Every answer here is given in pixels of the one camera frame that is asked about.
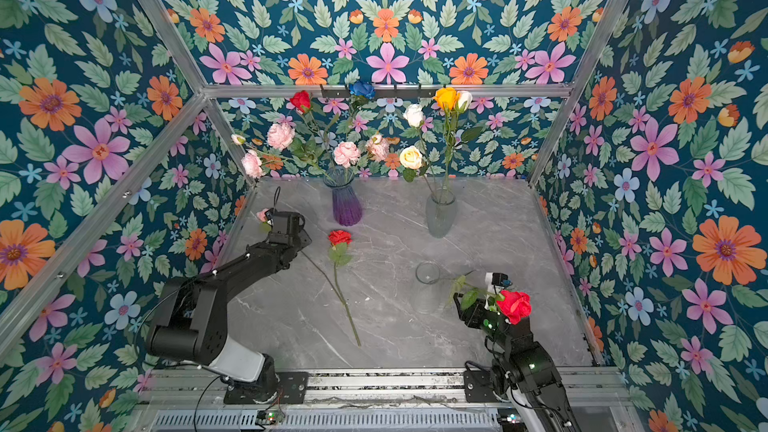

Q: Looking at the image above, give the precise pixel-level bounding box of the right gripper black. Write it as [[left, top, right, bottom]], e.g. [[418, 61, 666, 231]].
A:
[[453, 292, 513, 355]]

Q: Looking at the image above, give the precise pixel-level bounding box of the red rose stem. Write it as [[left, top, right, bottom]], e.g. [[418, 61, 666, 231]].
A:
[[449, 271, 532, 327], [289, 90, 335, 183], [300, 229, 362, 347]]

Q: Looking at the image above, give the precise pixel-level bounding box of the purple blue glass vase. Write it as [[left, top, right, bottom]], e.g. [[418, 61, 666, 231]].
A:
[[324, 166, 363, 227]]

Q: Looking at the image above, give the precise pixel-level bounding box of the pink carnation spray stem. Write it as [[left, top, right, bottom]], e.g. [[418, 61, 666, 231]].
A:
[[230, 123, 322, 179]]

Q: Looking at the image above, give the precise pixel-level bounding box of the clear ribbed glass vase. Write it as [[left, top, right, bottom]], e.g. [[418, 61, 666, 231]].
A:
[[426, 186, 458, 238]]

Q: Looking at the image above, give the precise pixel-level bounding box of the cream peach rose stem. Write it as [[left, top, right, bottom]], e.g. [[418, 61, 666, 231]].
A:
[[398, 146, 441, 202]]

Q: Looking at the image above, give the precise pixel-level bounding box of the blue rose stem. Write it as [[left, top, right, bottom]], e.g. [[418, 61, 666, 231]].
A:
[[349, 81, 376, 112]]

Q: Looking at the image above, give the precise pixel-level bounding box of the white rose stem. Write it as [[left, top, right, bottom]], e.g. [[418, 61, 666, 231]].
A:
[[404, 104, 429, 159]]

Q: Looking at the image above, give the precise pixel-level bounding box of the orange rose stem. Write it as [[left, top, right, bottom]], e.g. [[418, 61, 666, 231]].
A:
[[435, 87, 460, 203]]

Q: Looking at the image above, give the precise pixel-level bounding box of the white rose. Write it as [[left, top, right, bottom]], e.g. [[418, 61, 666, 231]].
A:
[[444, 90, 473, 184]]

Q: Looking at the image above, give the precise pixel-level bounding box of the pink rosebud stem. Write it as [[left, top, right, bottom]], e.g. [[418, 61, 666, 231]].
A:
[[256, 208, 273, 233]]

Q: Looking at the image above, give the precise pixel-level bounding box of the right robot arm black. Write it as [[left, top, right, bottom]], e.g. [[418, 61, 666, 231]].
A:
[[453, 290, 580, 431]]

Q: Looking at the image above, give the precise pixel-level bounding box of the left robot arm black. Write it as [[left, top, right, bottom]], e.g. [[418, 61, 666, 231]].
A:
[[145, 209, 311, 396]]

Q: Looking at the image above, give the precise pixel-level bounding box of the aluminium back crossbar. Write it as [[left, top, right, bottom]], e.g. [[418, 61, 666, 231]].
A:
[[202, 84, 573, 99]]

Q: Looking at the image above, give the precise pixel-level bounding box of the black hook rack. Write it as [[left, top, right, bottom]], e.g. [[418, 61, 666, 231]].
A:
[[316, 84, 442, 100]]

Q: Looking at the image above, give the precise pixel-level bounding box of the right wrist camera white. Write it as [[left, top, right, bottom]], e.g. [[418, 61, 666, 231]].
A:
[[485, 272, 511, 290]]

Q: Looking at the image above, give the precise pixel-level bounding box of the aluminium frame post left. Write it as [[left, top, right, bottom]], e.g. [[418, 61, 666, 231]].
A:
[[138, 0, 256, 187]]

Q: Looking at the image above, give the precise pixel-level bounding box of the aluminium frame post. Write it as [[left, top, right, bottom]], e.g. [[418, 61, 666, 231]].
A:
[[138, 0, 256, 187], [528, 0, 629, 189]]

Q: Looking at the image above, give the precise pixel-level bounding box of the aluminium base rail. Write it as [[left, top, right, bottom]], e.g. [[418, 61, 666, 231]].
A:
[[128, 367, 642, 431]]

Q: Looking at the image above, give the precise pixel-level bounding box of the aluminium frame post right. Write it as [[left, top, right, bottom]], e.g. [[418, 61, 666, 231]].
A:
[[528, 0, 629, 189]]

